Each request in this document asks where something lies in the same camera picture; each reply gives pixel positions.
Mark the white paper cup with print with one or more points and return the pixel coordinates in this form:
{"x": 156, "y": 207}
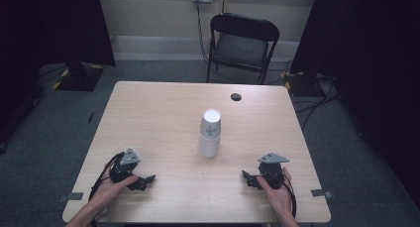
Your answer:
{"x": 210, "y": 123}

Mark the person's right hand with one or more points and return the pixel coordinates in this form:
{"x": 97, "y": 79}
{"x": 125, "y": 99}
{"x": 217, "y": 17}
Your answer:
{"x": 279, "y": 197}

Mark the black round table grommet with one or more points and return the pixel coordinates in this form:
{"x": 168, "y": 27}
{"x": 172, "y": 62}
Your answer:
{"x": 236, "y": 97}

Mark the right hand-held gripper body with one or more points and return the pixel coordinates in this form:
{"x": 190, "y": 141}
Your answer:
{"x": 272, "y": 174}

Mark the black curtain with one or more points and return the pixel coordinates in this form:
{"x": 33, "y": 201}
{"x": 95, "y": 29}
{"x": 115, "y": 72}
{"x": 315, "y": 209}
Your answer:
{"x": 49, "y": 28}
{"x": 369, "y": 55}

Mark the black folding chair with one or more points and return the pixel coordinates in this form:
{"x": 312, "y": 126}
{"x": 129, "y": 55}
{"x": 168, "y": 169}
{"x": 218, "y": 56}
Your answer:
{"x": 242, "y": 45}

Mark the small black floor object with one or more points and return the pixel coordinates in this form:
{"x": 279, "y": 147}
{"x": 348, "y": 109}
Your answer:
{"x": 91, "y": 117}

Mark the grey tape strip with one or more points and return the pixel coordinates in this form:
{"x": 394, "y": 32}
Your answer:
{"x": 322, "y": 193}
{"x": 71, "y": 196}

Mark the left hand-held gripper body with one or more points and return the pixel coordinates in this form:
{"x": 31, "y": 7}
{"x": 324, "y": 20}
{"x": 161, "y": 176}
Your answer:
{"x": 123, "y": 169}

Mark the black stand base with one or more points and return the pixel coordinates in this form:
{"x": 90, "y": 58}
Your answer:
{"x": 79, "y": 78}
{"x": 300, "y": 85}

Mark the person's left hand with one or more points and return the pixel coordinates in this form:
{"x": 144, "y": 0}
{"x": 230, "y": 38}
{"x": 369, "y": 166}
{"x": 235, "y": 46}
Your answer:
{"x": 107, "y": 190}

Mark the plain white paper cup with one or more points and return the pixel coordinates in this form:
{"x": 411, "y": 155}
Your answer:
{"x": 209, "y": 147}

